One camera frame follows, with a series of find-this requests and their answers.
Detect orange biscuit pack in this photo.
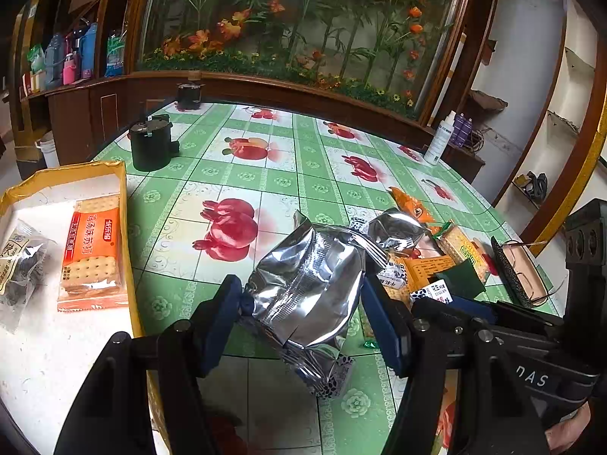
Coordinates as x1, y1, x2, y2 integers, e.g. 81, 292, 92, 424
377, 253, 455, 308

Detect green floral tablecloth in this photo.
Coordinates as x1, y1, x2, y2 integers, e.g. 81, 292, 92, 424
100, 104, 516, 454

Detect blue bottle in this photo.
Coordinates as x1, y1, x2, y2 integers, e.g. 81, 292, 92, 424
80, 23, 98, 79

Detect flower painting glass panel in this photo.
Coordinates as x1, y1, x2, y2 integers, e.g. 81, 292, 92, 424
138, 0, 463, 119

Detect orange snack sachet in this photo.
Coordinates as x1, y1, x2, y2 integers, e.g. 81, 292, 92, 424
389, 187, 435, 224

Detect green cracker packet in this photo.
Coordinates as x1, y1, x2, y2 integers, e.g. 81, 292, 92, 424
433, 221, 491, 284

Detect small black container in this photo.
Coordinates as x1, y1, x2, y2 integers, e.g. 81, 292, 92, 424
177, 82, 203, 111

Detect purple bottle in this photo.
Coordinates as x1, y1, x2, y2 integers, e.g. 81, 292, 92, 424
450, 113, 472, 148

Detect black cylindrical container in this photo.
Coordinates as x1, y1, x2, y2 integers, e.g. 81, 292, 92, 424
127, 114, 179, 171

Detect pink bottle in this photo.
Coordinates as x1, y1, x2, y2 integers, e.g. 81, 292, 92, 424
62, 52, 79, 85

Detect white spray bottle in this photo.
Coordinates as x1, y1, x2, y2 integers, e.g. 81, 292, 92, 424
424, 111, 457, 165

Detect large silver foil snack bag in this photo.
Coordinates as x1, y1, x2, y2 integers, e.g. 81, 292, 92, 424
242, 212, 388, 399

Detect small silver foil bag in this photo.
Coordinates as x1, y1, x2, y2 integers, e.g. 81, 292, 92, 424
361, 207, 428, 253

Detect eyeglasses in black case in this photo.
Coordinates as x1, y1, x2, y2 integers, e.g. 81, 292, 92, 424
491, 236, 550, 309

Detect orange cracker packet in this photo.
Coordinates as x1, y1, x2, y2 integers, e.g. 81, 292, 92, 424
58, 194, 127, 312

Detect dark snack clear bag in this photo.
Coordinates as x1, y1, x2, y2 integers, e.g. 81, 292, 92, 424
1, 220, 57, 333

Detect right hand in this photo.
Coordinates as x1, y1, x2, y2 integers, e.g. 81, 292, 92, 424
545, 403, 591, 454

